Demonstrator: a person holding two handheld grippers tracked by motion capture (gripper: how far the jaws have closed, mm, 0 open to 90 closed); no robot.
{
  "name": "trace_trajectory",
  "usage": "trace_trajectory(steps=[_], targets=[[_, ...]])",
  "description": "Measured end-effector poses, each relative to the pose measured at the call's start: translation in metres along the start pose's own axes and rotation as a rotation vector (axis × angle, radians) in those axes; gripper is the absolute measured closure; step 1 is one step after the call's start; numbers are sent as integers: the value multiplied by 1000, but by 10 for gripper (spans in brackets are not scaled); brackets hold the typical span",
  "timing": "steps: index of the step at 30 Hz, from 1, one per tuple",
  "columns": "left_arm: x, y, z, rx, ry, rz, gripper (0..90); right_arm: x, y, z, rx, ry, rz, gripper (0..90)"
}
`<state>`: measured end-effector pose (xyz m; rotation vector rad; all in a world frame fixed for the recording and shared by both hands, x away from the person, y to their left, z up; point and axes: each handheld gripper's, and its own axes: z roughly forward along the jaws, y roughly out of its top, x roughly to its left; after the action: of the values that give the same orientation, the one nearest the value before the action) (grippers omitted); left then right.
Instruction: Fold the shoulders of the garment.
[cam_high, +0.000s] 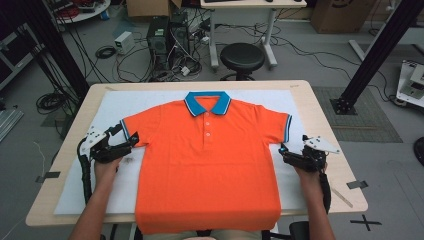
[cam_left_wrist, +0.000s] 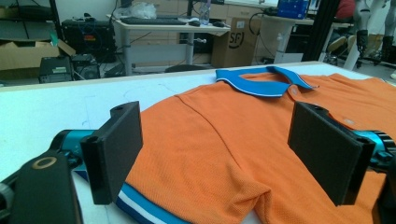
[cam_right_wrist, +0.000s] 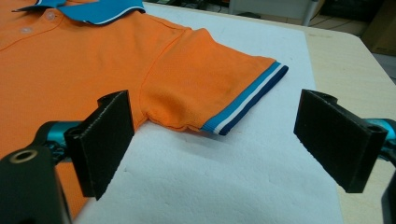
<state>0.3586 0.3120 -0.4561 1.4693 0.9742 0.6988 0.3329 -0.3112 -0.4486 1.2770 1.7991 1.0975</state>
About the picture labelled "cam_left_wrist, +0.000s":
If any clear water bottle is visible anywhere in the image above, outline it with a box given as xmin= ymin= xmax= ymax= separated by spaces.
xmin=198 ymin=0 xmax=213 ymax=27

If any black round stool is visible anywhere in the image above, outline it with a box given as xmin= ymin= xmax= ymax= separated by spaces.
xmin=163 ymin=63 xmax=209 ymax=74

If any white foam mat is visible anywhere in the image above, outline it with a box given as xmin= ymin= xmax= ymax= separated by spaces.
xmin=0 ymin=62 xmax=396 ymax=224

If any open plain cardboard box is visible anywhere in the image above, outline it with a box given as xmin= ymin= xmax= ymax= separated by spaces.
xmin=0 ymin=38 xmax=77 ymax=80

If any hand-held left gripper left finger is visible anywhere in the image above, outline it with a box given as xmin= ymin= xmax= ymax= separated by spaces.
xmin=79 ymin=101 xmax=144 ymax=205

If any large black equipment case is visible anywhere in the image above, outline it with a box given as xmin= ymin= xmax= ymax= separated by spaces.
xmin=61 ymin=18 xmax=118 ymax=63

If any black computer tower green label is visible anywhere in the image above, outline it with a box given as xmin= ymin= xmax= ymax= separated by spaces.
xmin=38 ymin=55 xmax=74 ymax=84

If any cardboard box with black logo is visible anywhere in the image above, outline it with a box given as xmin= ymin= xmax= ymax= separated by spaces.
xmin=210 ymin=16 xmax=263 ymax=69

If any black metal post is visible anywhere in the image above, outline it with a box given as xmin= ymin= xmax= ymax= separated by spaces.
xmin=302 ymin=0 xmax=341 ymax=63

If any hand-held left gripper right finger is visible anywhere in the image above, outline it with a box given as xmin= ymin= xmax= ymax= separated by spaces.
xmin=288 ymin=101 xmax=376 ymax=207

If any blue box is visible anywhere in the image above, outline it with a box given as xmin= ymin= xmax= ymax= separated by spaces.
xmin=276 ymin=0 xmax=310 ymax=21

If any clear plastic bag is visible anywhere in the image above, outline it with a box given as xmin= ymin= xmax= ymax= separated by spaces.
xmin=118 ymin=1 xmax=158 ymax=21

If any orange polo shirt blue collar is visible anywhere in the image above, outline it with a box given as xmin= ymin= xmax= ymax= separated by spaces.
xmin=76 ymin=64 xmax=396 ymax=224

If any black keyboard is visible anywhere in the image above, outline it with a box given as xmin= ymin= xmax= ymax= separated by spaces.
xmin=120 ymin=16 xmax=188 ymax=26

